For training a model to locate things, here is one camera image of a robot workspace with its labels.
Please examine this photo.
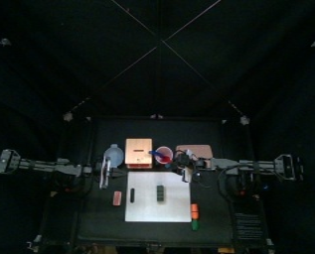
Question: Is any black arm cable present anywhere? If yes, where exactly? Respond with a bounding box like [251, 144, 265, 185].
[217, 165, 254, 203]

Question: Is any pink cutting board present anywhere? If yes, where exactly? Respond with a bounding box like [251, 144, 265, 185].
[174, 144, 214, 161]

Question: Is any dark green sushi roll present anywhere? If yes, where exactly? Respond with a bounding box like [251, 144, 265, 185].
[155, 185, 166, 202]

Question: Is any red plastic cup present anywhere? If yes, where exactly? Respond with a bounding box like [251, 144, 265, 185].
[154, 146, 174, 166]

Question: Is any wooden box with slot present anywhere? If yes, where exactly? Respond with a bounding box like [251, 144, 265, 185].
[123, 138, 154, 170]

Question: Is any white cutting board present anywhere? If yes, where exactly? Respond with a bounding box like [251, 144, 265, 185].
[123, 171, 193, 223]

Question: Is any red white nigiri sushi toy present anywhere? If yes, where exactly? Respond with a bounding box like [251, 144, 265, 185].
[111, 190, 123, 206]

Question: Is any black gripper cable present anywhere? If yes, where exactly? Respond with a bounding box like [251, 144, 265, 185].
[190, 165, 215, 191]

